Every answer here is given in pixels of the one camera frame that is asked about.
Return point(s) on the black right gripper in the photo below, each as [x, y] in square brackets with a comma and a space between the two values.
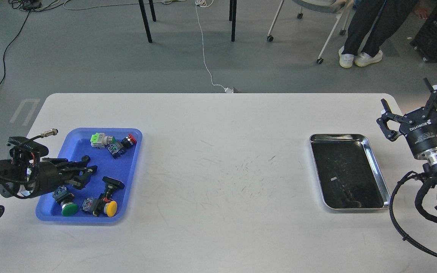
[429, 132]

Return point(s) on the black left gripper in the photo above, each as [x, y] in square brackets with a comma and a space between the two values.
[49, 174]

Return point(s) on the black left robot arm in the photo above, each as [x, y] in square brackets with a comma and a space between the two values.
[13, 179]

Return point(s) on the silver metal tray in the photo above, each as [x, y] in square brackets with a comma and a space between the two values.
[349, 176]

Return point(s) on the person in black trousers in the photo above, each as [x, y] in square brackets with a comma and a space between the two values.
[372, 24]

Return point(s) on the grey office chair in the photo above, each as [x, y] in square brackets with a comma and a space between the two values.
[321, 9]

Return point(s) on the black table leg left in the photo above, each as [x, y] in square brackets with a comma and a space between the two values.
[145, 18]

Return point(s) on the black table leg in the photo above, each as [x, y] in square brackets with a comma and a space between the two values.
[145, 18]
[232, 18]

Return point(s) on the black table leg right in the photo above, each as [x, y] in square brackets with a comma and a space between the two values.
[232, 18]

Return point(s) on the green white push button switch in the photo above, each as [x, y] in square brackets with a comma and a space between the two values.
[101, 140]

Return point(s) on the yellow push button switch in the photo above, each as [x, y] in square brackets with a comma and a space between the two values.
[97, 206]

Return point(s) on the red push button switch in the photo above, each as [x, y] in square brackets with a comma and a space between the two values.
[117, 148]

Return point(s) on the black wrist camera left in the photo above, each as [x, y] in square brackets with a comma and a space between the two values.
[26, 149]

